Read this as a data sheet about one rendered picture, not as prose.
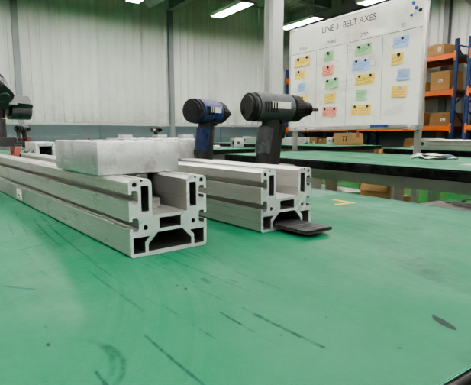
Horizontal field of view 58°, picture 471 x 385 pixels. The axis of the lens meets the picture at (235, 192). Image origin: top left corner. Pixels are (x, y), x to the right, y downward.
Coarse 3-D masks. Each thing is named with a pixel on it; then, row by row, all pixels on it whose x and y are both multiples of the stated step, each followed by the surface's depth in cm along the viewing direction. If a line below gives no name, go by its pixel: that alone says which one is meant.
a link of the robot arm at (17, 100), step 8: (0, 96) 116; (8, 96) 117; (16, 96) 125; (24, 96) 127; (0, 104) 118; (8, 104) 119; (16, 104) 123; (24, 104) 125; (16, 112) 125; (24, 112) 126; (32, 112) 128
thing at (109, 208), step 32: (0, 160) 96; (32, 160) 78; (32, 192) 76; (64, 192) 62; (96, 192) 52; (128, 192) 45; (160, 192) 55; (192, 192) 51; (96, 224) 53; (128, 224) 48; (160, 224) 50; (192, 224) 51
